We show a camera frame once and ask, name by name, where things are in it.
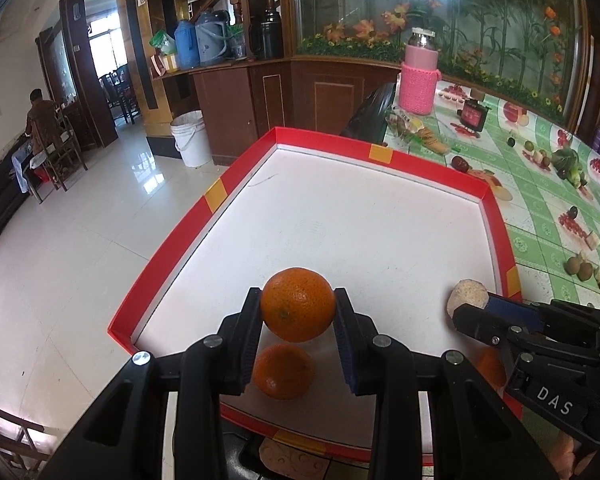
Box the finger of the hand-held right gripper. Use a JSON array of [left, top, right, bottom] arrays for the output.
[[484, 295, 600, 346], [451, 304, 600, 368]]

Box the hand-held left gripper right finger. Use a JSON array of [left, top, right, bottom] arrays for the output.
[[332, 287, 561, 480]]

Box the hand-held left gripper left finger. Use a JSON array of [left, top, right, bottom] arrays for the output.
[[39, 287, 266, 480]]

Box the beige banana piece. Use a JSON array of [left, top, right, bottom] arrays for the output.
[[446, 280, 490, 318]]

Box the orange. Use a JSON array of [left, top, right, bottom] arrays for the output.
[[472, 347, 508, 391], [260, 267, 337, 343], [252, 344, 316, 401]]

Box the red tray with white base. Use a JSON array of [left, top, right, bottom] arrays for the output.
[[107, 126, 523, 463]]

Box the person's right hand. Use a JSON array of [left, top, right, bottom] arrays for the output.
[[547, 432, 598, 480]]

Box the fruit print green tablecloth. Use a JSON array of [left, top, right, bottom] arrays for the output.
[[380, 77, 600, 321]]

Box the beige patterned pad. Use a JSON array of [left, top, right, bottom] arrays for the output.
[[257, 437, 331, 480]]

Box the cracker packet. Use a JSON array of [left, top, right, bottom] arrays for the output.
[[414, 127, 452, 157]]

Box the dark red jar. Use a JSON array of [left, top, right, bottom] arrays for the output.
[[459, 99, 492, 135]]

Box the white plastic bucket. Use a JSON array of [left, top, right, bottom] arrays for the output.
[[170, 110, 214, 169]]

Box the clear snack packet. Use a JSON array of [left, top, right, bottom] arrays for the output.
[[384, 106, 423, 141]]

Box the black bag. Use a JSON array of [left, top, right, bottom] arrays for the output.
[[339, 82, 400, 145]]

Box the wooden cabinet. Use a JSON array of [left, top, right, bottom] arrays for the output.
[[155, 57, 402, 167]]

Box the pink knitted sleeve bottle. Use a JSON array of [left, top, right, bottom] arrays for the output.
[[397, 27, 442, 117]]

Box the wooden chair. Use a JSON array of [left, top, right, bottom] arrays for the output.
[[0, 395, 56, 478], [30, 115, 89, 206]]

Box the floral glass panel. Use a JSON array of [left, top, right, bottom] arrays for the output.
[[294, 0, 583, 123]]

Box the blue thermos jug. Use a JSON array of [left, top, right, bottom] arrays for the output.
[[174, 20, 201, 70]]

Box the black thermos jug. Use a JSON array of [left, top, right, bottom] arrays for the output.
[[257, 7, 285, 60]]

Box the grey thermos jug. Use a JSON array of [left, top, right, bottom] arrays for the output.
[[195, 10, 231, 66]]

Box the green plastic bag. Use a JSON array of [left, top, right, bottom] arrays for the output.
[[149, 30, 179, 57]]

